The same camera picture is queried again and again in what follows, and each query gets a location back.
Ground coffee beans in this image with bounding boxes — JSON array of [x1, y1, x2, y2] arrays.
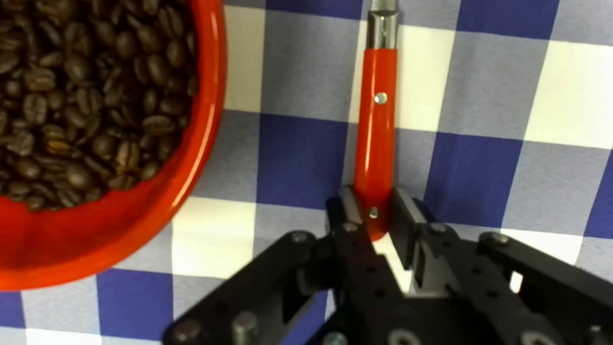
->
[[0, 0, 200, 213]]

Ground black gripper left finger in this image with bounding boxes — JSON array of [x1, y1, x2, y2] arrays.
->
[[163, 184, 391, 345]]

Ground orange handled metal spoon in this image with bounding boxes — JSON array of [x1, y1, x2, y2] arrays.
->
[[353, 0, 403, 244]]

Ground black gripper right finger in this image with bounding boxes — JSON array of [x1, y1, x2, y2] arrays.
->
[[386, 184, 613, 345]]

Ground blue white checkered tablecloth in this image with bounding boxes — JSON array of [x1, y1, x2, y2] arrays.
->
[[0, 0, 613, 345]]

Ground orange bowl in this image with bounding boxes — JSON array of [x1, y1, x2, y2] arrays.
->
[[0, 0, 230, 293]]

